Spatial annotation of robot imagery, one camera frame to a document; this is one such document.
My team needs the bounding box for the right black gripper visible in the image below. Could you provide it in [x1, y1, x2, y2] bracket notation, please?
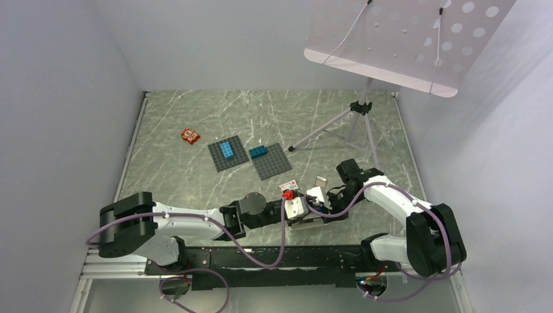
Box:
[321, 188, 363, 223]

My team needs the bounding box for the red white staple box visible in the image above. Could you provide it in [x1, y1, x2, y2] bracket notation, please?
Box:
[278, 179, 299, 193]

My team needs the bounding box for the beige silver stapler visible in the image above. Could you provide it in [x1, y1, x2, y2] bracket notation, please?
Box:
[289, 218, 325, 231]

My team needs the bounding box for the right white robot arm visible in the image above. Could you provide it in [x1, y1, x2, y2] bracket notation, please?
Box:
[323, 159, 467, 278]

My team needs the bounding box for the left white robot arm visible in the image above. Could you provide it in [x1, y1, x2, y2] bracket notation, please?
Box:
[87, 191, 295, 274]

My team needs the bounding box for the right grey building baseplate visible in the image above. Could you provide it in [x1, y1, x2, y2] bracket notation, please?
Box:
[252, 143, 292, 181]

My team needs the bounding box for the grey building baseplate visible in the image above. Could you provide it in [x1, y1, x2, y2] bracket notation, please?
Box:
[252, 143, 292, 181]
[207, 136, 249, 172]

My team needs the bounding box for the dark teal building brick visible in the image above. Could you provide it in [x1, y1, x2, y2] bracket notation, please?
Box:
[248, 145, 268, 159]

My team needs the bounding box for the left grey building baseplate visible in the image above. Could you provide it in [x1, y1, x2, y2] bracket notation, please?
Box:
[207, 136, 249, 172]

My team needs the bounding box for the light blue building brick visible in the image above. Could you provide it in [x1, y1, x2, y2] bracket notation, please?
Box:
[220, 141, 235, 160]

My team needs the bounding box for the red owl toy block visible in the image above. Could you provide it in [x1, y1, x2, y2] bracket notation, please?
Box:
[181, 128, 201, 145]

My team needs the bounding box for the lavender music stand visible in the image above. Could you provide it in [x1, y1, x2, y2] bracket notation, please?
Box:
[288, 0, 518, 170]

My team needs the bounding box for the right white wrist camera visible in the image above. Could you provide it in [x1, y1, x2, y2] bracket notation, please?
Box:
[306, 186, 331, 213]

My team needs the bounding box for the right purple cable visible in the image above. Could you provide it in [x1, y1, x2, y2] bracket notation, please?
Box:
[302, 181, 463, 303]

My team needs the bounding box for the black aluminium base frame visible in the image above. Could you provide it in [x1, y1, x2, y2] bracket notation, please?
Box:
[80, 245, 463, 299]

